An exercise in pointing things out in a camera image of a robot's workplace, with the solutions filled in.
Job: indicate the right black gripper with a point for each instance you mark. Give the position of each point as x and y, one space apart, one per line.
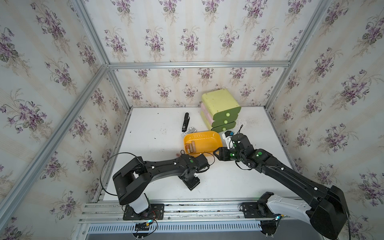
222 152

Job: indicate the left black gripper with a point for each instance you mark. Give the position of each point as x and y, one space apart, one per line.
192 186

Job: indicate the red silver lipstick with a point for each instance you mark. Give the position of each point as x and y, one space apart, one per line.
187 147

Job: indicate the beige matte lipstick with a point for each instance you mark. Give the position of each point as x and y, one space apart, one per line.
193 146

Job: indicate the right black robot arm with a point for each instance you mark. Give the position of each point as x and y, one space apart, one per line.
325 209

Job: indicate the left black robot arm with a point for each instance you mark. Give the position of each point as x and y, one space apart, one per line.
132 179

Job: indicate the yellow plastic storage box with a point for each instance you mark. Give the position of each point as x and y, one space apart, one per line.
206 142

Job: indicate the green pink drawer organizer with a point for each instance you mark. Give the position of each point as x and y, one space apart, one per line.
219 110

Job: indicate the black stapler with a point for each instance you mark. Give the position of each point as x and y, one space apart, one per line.
185 122

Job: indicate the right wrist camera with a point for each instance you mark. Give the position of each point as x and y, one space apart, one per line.
227 137

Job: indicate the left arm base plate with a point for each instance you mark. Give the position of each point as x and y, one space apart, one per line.
143 211

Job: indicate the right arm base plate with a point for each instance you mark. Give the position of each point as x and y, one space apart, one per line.
259 209

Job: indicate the aluminium front rail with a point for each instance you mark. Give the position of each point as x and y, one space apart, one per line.
108 217

